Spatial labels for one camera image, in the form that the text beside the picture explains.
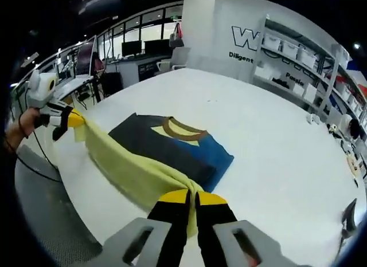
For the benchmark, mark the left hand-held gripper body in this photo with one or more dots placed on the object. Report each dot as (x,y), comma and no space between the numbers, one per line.
(41,89)

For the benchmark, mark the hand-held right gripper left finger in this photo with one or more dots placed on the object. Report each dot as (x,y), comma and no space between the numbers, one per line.
(169,221)

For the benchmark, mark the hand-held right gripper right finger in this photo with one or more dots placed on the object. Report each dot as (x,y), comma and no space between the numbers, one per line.
(215,221)

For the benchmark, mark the yellow and blue garment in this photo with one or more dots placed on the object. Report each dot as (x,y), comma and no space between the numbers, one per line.
(129,166)

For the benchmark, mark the person's left hand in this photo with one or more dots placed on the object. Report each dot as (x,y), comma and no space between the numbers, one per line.
(30,122)

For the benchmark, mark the grey office desk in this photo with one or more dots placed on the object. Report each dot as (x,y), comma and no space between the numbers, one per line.
(134,70)

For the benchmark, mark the black monitor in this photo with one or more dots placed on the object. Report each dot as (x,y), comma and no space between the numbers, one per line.
(157,46)
(132,48)

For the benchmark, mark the grey office chair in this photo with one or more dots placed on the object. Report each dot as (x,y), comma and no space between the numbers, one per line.
(175,59)

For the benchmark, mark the hanging grey bag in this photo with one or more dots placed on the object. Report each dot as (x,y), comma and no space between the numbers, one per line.
(176,36)

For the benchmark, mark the small white device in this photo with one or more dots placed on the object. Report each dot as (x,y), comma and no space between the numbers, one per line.
(313,118)

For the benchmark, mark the round wooden object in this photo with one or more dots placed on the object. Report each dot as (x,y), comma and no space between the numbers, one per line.
(353,166)

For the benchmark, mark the small yellow white object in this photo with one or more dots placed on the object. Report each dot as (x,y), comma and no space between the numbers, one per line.
(333,128)

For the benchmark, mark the grey metal shelving unit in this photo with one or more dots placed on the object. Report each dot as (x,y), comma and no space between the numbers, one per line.
(309,69)

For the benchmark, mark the row of white storage bins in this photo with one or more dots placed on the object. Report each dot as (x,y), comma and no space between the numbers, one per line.
(298,52)

